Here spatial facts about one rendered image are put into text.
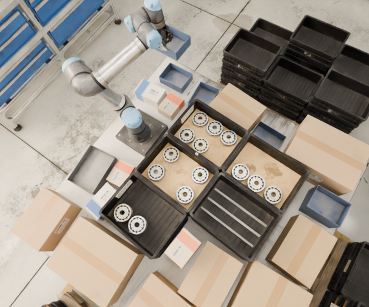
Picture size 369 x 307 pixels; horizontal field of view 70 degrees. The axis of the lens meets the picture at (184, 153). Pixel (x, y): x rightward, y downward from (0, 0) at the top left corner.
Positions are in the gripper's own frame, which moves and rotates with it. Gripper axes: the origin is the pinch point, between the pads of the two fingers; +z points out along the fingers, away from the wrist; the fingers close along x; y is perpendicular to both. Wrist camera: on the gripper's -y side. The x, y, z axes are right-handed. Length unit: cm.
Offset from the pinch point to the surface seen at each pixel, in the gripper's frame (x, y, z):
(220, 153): -30, 60, 27
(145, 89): -17.9, -9.7, 31.9
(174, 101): -13.7, 12.2, 33.8
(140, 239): -97, 52, 21
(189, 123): -23.3, 32.3, 27.4
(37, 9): -6, -141, 37
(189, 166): -47, 49, 25
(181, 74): 10.4, -0.2, 43.1
